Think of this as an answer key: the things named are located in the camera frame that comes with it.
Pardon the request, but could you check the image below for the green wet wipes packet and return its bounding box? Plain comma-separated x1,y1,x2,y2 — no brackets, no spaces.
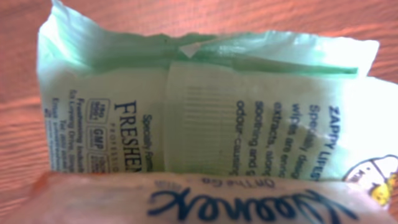
37,1,397,184

